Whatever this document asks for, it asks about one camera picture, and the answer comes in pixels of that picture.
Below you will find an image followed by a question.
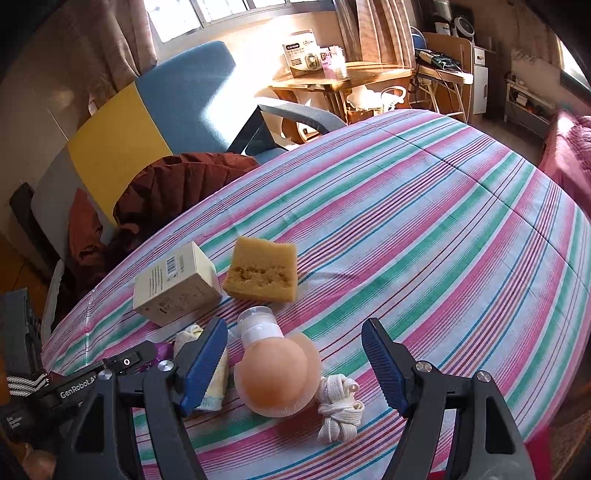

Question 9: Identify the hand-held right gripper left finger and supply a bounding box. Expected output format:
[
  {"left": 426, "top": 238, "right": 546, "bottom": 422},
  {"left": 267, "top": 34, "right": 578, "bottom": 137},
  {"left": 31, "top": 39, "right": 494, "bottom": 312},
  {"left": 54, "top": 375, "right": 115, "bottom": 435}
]
[{"left": 53, "top": 316, "right": 229, "bottom": 480}]

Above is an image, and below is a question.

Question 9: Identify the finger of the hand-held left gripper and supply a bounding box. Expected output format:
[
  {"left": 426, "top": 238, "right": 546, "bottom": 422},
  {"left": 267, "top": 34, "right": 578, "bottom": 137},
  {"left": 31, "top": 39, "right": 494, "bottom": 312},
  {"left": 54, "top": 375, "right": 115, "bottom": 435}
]
[
  {"left": 95, "top": 342, "right": 160, "bottom": 372},
  {"left": 0, "top": 288, "right": 44, "bottom": 376}
]

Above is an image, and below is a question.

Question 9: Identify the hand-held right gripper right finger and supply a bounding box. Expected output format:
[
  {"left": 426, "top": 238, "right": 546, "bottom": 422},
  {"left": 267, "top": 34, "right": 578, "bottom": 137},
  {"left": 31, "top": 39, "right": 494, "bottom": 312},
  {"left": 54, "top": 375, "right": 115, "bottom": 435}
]
[{"left": 361, "top": 318, "right": 532, "bottom": 480}]

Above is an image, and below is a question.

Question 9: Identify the pale knitted sock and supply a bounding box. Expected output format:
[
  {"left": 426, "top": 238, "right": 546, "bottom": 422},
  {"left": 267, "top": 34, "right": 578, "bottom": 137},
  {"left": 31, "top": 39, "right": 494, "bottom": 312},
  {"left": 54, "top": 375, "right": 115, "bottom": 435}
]
[{"left": 173, "top": 323, "right": 230, "bottom": 412}]

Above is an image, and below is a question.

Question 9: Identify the purple snack packet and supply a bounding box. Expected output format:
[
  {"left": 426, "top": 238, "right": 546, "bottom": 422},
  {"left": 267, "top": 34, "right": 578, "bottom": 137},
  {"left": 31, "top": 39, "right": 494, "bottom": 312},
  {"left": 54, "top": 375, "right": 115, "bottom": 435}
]
[{"left": 150, "top": 340, "right": 174, "bottom": 370}]

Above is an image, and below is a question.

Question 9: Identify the pink bottle with white cap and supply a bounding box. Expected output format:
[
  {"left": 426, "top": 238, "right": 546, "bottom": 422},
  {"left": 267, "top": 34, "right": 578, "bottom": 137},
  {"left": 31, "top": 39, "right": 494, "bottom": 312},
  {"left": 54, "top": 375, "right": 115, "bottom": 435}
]
[{"left": 233, "top": 308, "right": 322, "bottom": 418}]

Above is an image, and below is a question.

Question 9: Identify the beige carton box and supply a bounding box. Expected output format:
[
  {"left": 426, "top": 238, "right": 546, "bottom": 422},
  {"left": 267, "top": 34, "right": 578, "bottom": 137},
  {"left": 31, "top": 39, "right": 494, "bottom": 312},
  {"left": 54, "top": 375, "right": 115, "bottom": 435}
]
[{"left": 133, "top": 241, "right": 223, "bottom": 328}]

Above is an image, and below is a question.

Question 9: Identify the yellow sponge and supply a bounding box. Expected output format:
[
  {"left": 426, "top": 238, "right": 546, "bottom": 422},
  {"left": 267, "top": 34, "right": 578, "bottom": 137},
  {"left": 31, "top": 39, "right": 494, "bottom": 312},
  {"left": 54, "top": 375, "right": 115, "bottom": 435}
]
[{"left": 223, "top": 236, "right": 298, "bottom": 304}]

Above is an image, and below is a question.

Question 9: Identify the person's left hand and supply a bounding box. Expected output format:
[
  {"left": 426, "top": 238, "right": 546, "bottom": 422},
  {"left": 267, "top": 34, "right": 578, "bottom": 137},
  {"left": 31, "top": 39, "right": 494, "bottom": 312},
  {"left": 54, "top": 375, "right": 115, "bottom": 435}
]
[{"left": 21, "top": 442, "right": 58, "bottom": 480}]

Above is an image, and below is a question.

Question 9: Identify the striped tablecloth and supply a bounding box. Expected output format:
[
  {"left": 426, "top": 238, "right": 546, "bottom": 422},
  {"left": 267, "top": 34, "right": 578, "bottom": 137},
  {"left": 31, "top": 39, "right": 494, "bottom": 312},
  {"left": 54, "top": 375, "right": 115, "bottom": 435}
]
[{"left": 41, "top": 108, "right": 580, "bottom": 480}]

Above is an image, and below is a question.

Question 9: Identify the dark red jacket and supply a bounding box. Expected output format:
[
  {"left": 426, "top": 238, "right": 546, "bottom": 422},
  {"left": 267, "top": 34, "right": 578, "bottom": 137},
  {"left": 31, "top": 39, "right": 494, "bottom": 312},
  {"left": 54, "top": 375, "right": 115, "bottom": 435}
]
[{"left": 69, "top": 153, "right": 260, "bottom": 296}]

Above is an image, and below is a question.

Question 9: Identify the red cloth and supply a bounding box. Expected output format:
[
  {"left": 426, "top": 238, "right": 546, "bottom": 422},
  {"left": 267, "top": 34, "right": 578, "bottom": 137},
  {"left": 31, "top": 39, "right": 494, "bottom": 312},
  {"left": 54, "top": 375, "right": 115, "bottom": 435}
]
[{"left": 536, "top": 425, "right": 557, "bottom": 467}]

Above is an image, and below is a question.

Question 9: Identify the grey yellow blue chair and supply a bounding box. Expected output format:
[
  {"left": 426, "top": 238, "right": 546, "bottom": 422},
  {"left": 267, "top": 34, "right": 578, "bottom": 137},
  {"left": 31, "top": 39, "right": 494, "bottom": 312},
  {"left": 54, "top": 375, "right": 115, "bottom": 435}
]
[{"left": 30, "top": 41, "right": 347, "bottom": 296}]

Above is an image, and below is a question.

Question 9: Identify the white plastic bag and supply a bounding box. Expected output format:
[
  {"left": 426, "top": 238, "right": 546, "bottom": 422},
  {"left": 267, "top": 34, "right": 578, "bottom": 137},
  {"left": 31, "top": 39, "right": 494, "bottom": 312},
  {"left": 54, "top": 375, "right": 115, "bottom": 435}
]
[{"left": 346, "top": 85, "right": 407, "bottom": 114}]

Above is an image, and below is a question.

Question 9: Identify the pink bed blanket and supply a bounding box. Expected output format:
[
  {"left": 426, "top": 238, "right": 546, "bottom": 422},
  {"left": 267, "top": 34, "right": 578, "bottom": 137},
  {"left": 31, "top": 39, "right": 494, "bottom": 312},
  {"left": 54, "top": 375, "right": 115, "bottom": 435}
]
[{"left": 538, "top": 111, "right": 591, "bottom": 195}]

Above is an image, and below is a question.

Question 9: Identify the wooden side table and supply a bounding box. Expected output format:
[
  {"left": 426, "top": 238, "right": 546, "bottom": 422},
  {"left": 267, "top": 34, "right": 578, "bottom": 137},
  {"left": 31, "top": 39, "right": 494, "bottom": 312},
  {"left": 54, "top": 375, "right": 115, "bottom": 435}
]
[{"left": 268, "top": 62, "right": 416, "bottom": 125}]

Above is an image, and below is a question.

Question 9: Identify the grey shelf rack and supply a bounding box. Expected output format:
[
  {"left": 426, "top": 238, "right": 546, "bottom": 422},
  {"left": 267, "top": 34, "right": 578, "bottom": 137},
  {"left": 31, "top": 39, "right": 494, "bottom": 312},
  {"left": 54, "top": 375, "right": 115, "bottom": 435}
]
[{"left": 503, "top": 74, "right": 555, "bottom": 136}]

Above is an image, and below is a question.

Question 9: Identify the white cabinet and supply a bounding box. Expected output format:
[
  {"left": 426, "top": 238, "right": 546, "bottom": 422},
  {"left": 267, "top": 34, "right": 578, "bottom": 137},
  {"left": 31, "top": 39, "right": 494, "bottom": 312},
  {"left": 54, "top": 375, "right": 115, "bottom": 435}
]
[{"left": 471, "top": 46, "right": 497, "bottom": 116}]

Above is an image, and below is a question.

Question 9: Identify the pink white small box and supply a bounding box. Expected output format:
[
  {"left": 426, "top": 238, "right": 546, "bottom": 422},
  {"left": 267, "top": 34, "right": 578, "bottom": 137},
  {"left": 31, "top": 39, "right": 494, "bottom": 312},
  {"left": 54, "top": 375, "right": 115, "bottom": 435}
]
[{"left": 321, "top": 45, "right": 347, "bottom": 78}]

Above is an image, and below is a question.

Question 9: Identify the beige patterned curtain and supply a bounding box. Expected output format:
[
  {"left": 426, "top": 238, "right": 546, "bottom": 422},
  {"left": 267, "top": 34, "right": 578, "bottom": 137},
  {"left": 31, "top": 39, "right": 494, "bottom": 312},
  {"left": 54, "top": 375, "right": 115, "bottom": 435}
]
[
  {"left": 332, "top": 0, "right": 416, "bottom": 65},
  {"left": 92, "top": 0, "right": 158, "bottom": 88}
]

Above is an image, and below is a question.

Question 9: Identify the wooden folding table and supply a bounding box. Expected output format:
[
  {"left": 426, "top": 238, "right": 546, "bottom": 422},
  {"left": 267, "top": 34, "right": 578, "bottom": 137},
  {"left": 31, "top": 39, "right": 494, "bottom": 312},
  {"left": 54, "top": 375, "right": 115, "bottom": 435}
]
[{"left": 416, "top": 32, "right": 476, "bottom": 123}]

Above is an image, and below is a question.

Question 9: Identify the white green appliance box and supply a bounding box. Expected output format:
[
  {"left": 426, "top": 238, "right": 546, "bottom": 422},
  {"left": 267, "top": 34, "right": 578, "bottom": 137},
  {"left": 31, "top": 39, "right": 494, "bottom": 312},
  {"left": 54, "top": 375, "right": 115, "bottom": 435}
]
[{"left": 281, "top": 28, "right": 324, "bottom": 79}]

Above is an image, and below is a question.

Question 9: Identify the window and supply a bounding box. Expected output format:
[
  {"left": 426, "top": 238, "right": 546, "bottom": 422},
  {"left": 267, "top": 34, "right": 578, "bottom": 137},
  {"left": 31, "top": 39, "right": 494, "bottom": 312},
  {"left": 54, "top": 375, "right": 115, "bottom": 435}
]
[{"left": 143, "top": 0, "right": 338, "bottom": 44}]

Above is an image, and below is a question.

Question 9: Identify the white fan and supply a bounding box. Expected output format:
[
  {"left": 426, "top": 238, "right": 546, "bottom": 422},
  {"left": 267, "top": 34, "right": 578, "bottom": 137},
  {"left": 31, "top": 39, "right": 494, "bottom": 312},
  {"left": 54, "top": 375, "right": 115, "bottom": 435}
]
[{"left": 450, "top": 16, "right": 474, "bottom": 40}]

